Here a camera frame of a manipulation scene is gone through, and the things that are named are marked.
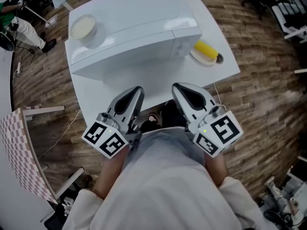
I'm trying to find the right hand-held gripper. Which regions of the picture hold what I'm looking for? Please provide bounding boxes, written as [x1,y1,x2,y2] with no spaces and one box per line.
[171,82,245,158]

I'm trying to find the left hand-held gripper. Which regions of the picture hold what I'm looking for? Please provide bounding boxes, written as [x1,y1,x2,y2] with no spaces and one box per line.
[82,86,145,159]

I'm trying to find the white microwave door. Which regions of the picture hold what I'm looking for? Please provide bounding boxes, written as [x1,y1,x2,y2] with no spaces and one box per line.
[71,31,175,82]

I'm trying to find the person's right forearm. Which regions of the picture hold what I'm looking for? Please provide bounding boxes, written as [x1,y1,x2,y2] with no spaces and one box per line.
[203,152,228,189]

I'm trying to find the person's left forearm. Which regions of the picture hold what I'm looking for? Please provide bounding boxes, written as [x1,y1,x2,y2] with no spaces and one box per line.
[93,149,129,200]

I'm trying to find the white microwave oven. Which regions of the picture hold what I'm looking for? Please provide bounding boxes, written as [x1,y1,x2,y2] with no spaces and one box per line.
[68,0,203,82]

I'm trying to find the person's black trousers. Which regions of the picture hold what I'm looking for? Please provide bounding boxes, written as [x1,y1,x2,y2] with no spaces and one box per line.
[140,100,188,134]

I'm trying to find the person's left shoe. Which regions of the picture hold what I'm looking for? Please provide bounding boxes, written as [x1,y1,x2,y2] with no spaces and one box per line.
[146,113,161,127]

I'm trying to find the white plate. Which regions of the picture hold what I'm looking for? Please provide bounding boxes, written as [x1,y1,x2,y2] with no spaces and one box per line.
[189,49,218,68]

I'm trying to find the yellow corn cob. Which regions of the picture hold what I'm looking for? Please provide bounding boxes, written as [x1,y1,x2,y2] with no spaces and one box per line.
[193,40,219,59]

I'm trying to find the person's light shirt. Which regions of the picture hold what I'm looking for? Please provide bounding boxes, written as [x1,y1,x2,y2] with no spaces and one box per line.
[63,126,266,230]

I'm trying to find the white round bowl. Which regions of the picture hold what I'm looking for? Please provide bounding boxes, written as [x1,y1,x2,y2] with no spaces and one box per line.
[69,13,106,49]

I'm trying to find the white gripper device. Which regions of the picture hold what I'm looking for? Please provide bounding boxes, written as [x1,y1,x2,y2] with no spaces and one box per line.
[62,199,75,217]

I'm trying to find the pink checkered table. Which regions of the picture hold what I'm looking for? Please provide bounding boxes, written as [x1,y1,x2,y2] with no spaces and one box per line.
[0,105,84,205]

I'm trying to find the white round disc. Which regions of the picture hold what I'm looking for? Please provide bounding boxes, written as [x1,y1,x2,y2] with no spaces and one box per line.
[2,126,12,141]

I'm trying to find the white metal rack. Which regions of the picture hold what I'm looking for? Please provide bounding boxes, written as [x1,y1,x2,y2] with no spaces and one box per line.
[271,2,307,43]

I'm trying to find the white power cable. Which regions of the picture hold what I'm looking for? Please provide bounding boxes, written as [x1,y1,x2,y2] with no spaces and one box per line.
[37,109,82,159]
[213,82,227,110]

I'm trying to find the white long-handled dustpan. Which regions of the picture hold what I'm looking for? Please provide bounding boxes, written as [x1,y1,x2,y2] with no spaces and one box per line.
[24,6,58,28]

